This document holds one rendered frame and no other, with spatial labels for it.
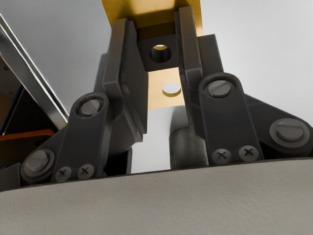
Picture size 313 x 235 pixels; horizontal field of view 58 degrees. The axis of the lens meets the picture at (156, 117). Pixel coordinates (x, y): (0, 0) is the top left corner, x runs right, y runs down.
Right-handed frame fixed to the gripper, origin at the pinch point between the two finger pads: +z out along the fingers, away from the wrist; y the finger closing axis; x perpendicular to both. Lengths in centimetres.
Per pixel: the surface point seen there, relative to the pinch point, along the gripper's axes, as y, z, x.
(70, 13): -5.0, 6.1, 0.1
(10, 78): -37, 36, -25
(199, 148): 0.8, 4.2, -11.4
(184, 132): -0.2, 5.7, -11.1
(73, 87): -7.2, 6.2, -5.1
